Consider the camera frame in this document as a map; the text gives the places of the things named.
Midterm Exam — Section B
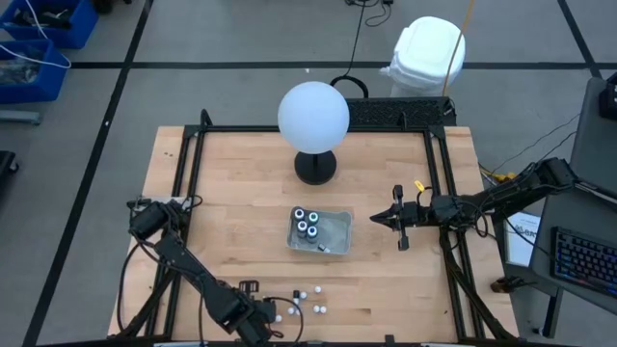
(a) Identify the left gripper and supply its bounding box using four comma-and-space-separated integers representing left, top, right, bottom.
236, 280, 280, 346

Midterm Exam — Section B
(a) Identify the grey floor bar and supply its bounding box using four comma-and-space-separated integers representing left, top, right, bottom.
0, 110, 42, 126

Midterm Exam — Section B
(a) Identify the black metal table frame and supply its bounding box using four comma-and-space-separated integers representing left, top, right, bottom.
108, 108, 522, 347

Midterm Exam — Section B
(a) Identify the dark grey keyboard shelf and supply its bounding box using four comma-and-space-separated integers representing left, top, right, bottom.
528, 178, 617, 314

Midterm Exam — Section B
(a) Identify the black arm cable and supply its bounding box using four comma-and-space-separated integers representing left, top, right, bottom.
116, 238, 160, 334

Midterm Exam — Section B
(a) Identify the black cable bundle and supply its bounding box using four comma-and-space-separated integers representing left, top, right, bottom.
344, 0, 395, 28

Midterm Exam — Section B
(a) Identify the black perforated box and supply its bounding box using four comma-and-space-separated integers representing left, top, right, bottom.
345, 95, 457, 131

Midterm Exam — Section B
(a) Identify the dark desk top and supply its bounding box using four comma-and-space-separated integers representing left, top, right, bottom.
567, 76, 617, 200

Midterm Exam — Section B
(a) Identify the black floor cable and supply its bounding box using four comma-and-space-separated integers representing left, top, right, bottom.
330, 0, 370, 100

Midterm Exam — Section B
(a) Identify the black floor object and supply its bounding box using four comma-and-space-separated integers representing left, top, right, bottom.
0, 150, 20, 194

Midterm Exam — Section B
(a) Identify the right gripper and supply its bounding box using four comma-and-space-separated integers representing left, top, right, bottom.
369, 184, 434, 252

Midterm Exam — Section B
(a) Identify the brown floor object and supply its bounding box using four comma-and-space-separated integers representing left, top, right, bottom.
490, 276, 521, 295

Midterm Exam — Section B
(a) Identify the white cable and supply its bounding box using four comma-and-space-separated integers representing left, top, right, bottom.
0, 0, 72, 69

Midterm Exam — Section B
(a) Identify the blue plastic storage bin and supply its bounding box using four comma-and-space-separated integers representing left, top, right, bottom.
0, 0, 100, 50
0, 38, 69, 105

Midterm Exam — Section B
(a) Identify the yellow cable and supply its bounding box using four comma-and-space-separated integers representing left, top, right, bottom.
442, 0, 477, 96

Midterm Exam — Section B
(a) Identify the white lidded bucket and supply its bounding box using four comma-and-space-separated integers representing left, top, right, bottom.
379, 15, 467, 98

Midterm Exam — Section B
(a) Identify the backlit black keyboard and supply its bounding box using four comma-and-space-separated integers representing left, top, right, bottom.
550, 226, 617, 299

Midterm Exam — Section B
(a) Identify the white paper sign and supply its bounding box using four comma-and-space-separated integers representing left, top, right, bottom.
502, 211, 543, 269

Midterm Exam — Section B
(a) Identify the white globe table lamp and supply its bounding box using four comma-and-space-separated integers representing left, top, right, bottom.
277, 80, 352, 186

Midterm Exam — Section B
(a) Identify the thin black cable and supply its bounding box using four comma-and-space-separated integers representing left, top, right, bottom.
505, 113, 582, 168
524, 129, 579, 174

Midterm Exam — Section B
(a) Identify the black desk device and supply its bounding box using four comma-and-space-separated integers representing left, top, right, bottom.
598, 71, 617, 121

